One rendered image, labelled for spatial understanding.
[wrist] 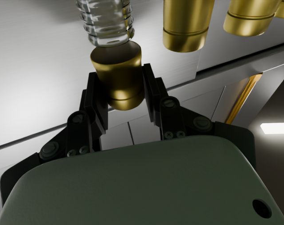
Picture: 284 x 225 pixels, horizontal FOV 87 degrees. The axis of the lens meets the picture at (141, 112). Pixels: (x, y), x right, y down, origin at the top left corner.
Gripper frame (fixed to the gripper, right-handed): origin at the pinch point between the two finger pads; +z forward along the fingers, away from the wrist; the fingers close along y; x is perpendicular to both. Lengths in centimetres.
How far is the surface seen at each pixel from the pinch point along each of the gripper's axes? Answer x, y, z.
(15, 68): -1.5, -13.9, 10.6
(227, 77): -18.1, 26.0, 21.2
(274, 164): -162, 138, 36
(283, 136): -162, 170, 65
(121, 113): -17.2, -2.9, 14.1
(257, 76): -22, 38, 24
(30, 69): -2.2, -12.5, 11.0
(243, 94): -30, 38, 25
